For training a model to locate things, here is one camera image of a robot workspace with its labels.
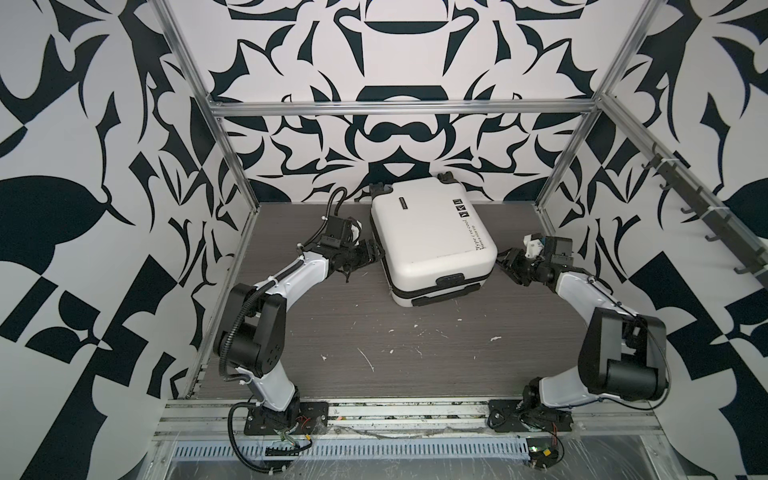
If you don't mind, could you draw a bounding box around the aluminium frame rail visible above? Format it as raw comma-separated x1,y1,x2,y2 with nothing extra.
209,99,595,117

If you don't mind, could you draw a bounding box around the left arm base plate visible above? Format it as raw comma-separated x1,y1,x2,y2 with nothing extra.
244,400,329,436

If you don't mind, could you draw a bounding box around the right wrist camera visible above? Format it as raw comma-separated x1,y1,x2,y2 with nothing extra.
523,233,547,260

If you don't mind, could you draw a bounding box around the white suitcase black lining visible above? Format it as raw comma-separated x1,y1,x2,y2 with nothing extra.
370,172,498,307

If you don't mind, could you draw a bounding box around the black corrugated cable hose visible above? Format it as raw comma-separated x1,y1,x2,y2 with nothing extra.
226,400,313,475

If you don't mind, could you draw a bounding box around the small green circuit board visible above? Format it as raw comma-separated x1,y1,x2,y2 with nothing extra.
526,437,564,470

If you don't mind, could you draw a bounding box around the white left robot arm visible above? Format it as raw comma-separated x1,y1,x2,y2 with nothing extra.
213,214,384,413

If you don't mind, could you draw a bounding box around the black wall hook rack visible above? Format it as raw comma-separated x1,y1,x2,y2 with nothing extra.
643,143,767,289

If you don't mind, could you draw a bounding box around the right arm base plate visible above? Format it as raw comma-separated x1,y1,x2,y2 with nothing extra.
486,399,573,433

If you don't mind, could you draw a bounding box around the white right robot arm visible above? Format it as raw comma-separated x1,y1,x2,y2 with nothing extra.
496,234,671,413

